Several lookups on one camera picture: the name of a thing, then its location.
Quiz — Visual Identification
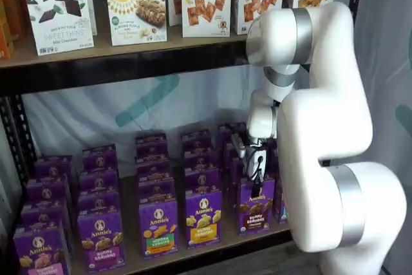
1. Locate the Simple Mills almond bar box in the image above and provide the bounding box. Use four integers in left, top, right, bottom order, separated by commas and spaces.
105, 0, 168, 47

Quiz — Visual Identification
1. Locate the purple Annie's bunny grahams box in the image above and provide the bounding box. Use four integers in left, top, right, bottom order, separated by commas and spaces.
82, 144, 117, 173
78, 191, 120, 216
79, 169, 119, 194
77, 212, 126, 272

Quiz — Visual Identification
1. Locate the purple Annie's box brown patch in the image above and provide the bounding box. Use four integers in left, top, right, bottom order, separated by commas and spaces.
230, 157, 247, 205
218, 122, 248, 146
224, 142, 242, 163
237, 178, 276, 237

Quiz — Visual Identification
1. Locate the purple Annie's box yellow patch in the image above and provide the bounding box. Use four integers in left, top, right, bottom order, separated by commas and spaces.
185, 190, 223, 250
182, 147, 214, 171
180, 129, 212, 151
183, 167, 219, 194

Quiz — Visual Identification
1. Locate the pale side curtain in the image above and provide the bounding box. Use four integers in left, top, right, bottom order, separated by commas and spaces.
352, 0, 412, 192

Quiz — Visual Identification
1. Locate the white side panel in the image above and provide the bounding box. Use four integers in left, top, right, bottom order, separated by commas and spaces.
0, 120, 23, 256

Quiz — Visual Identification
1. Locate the black cable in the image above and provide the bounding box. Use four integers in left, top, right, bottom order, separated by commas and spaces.
249, 144, 268, 181

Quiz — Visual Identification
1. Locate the purple Annie's box pink patch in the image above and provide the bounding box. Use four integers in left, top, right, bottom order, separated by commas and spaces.
34, 155, 73, 181
21, 198, 70, 224
26, 175, 70, 204
12, 220, 72, 275

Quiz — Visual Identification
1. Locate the white backdrop cloth teal logo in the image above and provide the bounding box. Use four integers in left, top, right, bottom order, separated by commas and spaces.
21, 64, 268, 166

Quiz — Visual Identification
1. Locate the purple Annie's box teal patch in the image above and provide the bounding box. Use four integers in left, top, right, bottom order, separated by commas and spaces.
272, 175, 290, 224

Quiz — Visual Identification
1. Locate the red-orange cracker box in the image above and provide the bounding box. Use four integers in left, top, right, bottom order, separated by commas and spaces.
0, 0, 15, 60

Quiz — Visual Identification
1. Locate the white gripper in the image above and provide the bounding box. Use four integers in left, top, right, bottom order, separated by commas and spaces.
243, 139, 275, 199

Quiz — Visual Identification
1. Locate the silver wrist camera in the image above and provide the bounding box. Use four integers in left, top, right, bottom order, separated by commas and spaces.
230, 133, 249, 160

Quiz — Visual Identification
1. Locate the purple Annie's box green patch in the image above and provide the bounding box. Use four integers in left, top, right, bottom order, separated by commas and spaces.
138, 178, 176, 204
138, 200, 180, 258
135, 132, 168, 160
136, 157, 174, 182

